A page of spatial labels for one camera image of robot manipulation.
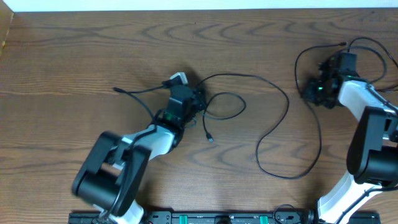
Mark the black usb cable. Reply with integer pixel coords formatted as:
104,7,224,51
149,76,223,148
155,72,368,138
194,42,348,180

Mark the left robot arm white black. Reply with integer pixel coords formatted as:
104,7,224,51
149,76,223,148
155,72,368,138
72,85,205,223

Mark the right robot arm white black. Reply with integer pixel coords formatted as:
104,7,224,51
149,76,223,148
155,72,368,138
302,52,397,223

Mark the left camera black cable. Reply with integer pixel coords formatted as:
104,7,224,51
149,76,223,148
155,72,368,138
99,80,180,224

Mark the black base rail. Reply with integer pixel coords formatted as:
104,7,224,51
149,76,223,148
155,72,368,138
68,210,381,224

